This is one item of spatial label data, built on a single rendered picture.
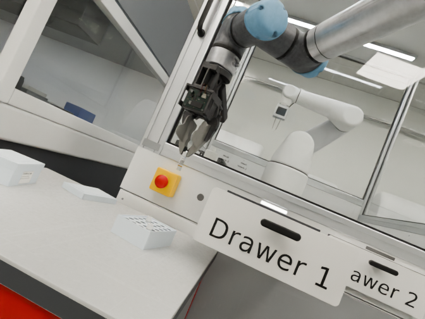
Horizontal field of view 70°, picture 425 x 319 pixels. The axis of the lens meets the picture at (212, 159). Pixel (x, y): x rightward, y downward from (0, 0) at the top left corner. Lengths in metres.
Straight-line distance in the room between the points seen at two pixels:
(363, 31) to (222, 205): 0.40
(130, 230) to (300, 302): 0.55
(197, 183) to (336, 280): 0.50
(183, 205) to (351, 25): 0.65
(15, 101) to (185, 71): 0.51
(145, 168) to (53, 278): 0.63
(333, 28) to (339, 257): 0.42
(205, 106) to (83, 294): 0.43
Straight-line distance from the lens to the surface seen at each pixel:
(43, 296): 0.42
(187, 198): 0.95
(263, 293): 0.97
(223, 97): 0.75
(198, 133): 0.69
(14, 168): 0.74
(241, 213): 0.59
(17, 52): 1.02
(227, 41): 0.73
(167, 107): 1.01
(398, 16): 0.60
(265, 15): 0.64
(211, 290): 0.98
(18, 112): 1.08
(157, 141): 1.00
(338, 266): 0.62
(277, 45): 0.69
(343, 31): 0.64
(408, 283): 1.02
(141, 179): 1.00
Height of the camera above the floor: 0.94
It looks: 4 degrees up
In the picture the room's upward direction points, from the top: 23 degrees clockwise
